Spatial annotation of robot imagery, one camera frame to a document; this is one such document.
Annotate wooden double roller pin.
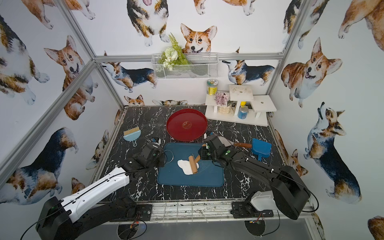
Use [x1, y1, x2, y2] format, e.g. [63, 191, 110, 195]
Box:
[187, 144, 203, 175]

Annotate round metal cutter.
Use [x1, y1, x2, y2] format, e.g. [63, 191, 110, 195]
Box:
[164, 150, 174, 165]

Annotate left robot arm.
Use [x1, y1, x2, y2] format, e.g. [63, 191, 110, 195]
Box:
[36, 143, 167, 240]

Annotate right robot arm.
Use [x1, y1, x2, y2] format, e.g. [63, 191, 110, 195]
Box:
[202, 135, 311, 220]

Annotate metal dough scraper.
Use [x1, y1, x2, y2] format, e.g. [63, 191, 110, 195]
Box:
[218, 136, 252, 149]

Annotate white dough piece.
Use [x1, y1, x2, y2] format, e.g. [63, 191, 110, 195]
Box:
[177, 160, 193, 175]

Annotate teal plastic tray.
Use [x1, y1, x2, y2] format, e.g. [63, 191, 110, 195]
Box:
[158, 143, 224, 187]

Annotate light blue hand brush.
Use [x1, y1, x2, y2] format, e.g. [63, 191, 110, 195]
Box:
[123, 127, 142, 147]

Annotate red round tray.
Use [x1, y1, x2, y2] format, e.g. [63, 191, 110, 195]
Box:
[166, 109, 208, 142]

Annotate blue can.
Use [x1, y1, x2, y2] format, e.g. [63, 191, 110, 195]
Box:
[238, 106, 249, 120]

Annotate pink flower decoration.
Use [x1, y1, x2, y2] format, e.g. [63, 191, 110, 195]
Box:
[215, 92, 230, 107]

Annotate white tiered shelf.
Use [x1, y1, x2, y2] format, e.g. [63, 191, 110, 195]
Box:
[205, 85, 277, 127]

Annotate yellow sunflower seed can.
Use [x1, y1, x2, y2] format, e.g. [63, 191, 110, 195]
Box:
[207, 79, 219, 96]

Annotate artificial green white flowers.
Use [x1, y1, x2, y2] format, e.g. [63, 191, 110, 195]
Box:
[158, 33, 191, 71]

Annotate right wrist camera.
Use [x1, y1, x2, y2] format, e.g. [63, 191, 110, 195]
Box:
[204, 132, 214, 139]

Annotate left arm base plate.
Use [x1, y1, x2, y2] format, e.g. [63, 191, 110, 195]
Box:
[120, 204, 153, 222]

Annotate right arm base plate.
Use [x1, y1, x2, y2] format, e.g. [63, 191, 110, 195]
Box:
[230, 201, 274, 219]

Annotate white wire wall basket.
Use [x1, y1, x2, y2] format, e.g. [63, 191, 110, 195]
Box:
[151, 53, 219, 80]

